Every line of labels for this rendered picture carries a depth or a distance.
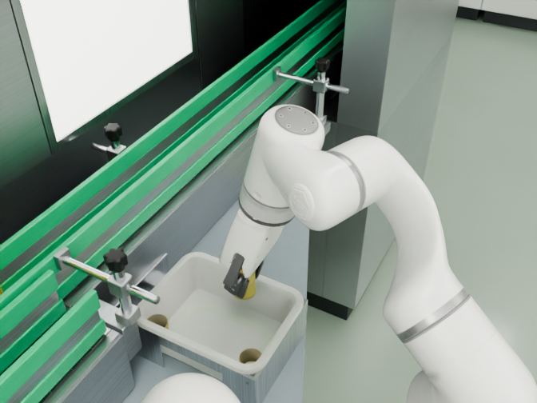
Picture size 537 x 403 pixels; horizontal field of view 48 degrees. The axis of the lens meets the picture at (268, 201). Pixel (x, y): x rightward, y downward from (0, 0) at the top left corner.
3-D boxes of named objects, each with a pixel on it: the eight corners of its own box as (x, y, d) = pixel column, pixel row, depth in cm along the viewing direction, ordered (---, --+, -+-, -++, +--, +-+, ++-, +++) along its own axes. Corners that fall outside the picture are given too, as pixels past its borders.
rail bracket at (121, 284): (77, 285, 89) (59, 221, 81) (170, 327, 83) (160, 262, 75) (63, 298, 87) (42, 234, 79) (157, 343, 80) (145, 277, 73)
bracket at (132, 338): (96, 320, 93) (87, 289, 88) (145, 344, 89) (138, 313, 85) (80, 337, 90) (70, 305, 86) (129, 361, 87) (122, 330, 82)
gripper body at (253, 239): (263, 161, 78) (245, 217, 86) (223, 205, 71) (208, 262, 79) (312, 188, 77) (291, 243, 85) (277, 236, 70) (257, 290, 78)
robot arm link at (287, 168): (393, 170, 63) (334, 203, 57) (359, 234, 70) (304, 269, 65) (296, 89, 69) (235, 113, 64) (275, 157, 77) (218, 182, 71)
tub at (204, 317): (194, 282, 107) (190, 246, 102) (308, 329, 99) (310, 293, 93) (133, 353, 95) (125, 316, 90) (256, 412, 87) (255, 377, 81)
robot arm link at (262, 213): (266, 150, 77) (261, 165, 79) (232, 188, 71) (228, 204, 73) (317, 177, 76) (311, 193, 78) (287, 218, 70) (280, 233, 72)
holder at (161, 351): (170, 274, 109) (165, 243, 104) (306, 331, 99) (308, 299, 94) (108, 341, 97) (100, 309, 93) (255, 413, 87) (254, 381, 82)
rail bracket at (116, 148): (107, 175, 112) (94, 113, 103) (137, 186, 109) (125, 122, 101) (93, 187, 109) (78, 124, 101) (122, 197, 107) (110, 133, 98)
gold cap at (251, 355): (234, 361, 87) (235, 379, 89) (255, 371, 85) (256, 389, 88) (246, 344, 89) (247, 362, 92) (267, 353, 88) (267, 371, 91)
